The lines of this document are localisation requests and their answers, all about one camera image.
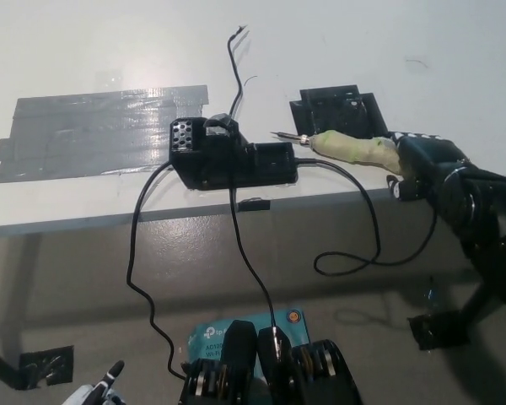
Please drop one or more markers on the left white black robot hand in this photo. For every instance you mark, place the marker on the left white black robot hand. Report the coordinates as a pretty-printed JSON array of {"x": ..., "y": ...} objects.
[{"x": 109, "y": 375}]

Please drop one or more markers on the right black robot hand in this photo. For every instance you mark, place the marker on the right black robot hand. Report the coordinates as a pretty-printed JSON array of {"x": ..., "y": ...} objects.
[{"x": 430, "y": 164}]

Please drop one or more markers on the tape-wrapped soldering iron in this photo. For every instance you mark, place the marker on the tape-wrapped soldering iron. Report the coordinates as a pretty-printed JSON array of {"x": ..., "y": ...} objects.
[{"x": 346, "y": 147}]

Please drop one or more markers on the black robot torso blocks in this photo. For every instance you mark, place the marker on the black robot torso blocks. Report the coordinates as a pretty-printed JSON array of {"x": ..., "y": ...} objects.
[{"x": 240, "y": 358}]

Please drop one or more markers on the black soldering station base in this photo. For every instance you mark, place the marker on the black soldering station base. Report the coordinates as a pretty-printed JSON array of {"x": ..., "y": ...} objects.
[{"x": 227, "y": 164}]

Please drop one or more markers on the black floor tape patch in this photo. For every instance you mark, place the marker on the black floor tape patch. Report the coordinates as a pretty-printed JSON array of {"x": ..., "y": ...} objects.
[
  {"x": 434, "y": 331},
  {"x": 46, "y": 365}
]

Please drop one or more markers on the teal tp-link box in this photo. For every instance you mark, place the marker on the teal tp-link box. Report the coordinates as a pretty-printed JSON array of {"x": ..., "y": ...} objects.
[{"x": 208, "y": 337}]

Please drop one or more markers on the black tape patch on table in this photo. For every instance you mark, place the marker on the black tape patch on table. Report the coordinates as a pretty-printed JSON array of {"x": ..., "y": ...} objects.
[{"x": 333, "y": 109}]

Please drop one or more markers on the small black tape strip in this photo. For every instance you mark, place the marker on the small black tape strip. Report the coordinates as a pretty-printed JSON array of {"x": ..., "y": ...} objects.
[{"x": 255, "y": 205}]

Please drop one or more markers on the grey duct tape patch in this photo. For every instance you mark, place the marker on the grey duct tape patch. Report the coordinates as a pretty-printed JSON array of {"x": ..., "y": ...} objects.
[{"x": 93, "y": 131}]

